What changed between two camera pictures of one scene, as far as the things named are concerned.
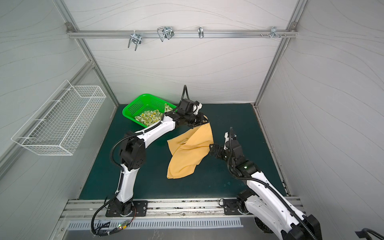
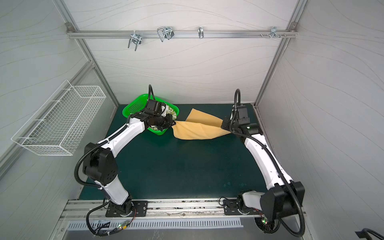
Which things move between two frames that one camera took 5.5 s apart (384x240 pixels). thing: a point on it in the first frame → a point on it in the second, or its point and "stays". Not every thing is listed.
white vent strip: x=166 y=224 stays
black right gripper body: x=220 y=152 → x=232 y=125
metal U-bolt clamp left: x=136 y=38 stays
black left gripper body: x=194 y=119 → x=162 y=121
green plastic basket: x=147 y=109 stays
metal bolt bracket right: x=274 y=33 stays
